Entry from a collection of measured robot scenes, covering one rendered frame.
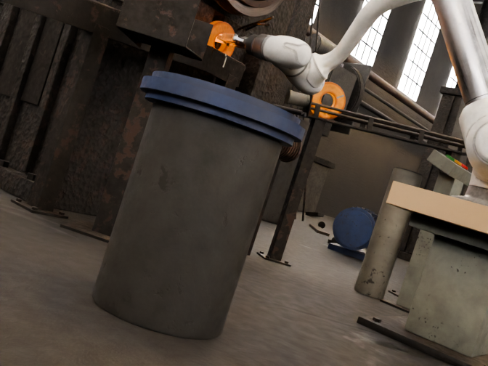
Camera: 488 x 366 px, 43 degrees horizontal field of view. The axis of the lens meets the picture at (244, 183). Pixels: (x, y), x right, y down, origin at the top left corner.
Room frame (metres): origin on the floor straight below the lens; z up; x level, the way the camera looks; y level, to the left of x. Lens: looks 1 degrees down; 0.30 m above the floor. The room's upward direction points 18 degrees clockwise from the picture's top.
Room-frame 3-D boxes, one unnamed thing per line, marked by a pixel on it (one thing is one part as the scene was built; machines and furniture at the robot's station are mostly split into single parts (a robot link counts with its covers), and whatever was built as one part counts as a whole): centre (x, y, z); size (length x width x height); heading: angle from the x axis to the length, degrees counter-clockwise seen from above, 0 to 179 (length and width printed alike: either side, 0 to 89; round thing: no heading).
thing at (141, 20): (1.83, 0.36, 0.36); 0.26 x 0.20 x 0.72; 175
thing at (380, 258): (2.49, -0.61, 0.26); 0.12 x 0.12 x 0.52
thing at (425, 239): (2.41, -0.76, 0.31); 0.24 x 0.16 x 0.62; 140
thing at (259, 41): (2.19, 0.08, 0.75); 0.09 x 0.06 x 0.09; 141
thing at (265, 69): (2.55, 0.10, 0.68); 0.11 x 0.08 x 0.24; 50
